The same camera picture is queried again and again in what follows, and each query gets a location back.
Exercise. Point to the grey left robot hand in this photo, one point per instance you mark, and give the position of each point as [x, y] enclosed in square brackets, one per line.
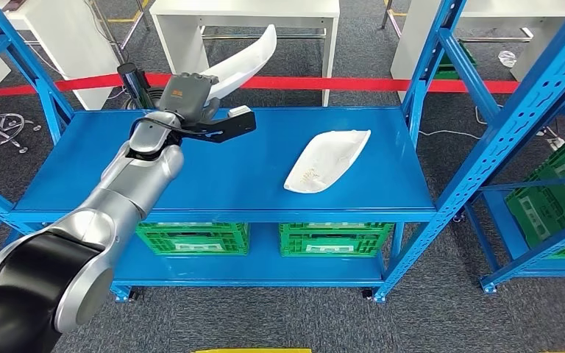
[187, 95]

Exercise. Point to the plain white plastic part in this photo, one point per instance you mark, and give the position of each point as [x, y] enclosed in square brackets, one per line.
[248, 63]

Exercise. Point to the white plastic part with writing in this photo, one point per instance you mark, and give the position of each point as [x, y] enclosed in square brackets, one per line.
[321, 161]

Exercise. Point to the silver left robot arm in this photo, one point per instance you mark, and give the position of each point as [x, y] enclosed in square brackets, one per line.
[131, 185]

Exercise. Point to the white table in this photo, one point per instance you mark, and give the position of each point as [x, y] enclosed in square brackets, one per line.
[73, 44]
[409, 53]
[190, 7]

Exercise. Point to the green plastic crate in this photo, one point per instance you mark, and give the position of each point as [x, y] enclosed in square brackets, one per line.
[199, 239]
[336, 239]
[545, 209]
[446, 73]

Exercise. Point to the red barrier belt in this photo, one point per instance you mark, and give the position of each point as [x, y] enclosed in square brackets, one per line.
[360, 84]

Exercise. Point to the chrome tube bar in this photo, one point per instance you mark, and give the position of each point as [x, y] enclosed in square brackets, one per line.
[497, 41]

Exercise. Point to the white power strip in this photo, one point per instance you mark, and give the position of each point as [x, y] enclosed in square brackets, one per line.
[554, 144]

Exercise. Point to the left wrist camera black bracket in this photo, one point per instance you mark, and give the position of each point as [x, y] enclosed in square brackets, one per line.
[229, 127]

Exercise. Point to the black stanchion post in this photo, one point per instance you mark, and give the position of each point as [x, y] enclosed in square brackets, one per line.
[131, 80]

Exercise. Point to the grey metal frame legs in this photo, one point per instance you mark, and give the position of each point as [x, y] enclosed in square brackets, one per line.
[117, 34]
[392, 19]

